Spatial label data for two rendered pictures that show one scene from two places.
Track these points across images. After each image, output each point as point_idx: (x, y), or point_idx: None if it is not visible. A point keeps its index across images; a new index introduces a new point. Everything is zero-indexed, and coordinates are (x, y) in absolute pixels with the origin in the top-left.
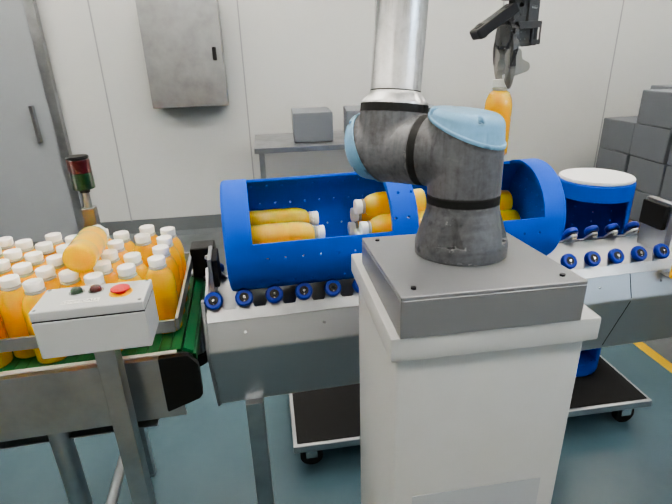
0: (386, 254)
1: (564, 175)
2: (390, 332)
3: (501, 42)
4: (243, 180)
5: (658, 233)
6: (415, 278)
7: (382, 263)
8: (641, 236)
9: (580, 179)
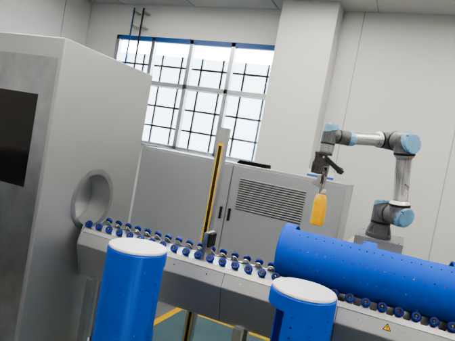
0: (399, 241)
1: (156, 252)
2: (403, 248)
3: (327, 173)
4: (454, 262)
5: (210, 248)
6: (397, 237)
7: (402, 241)
8: (205, 255)
9: (161, 249)
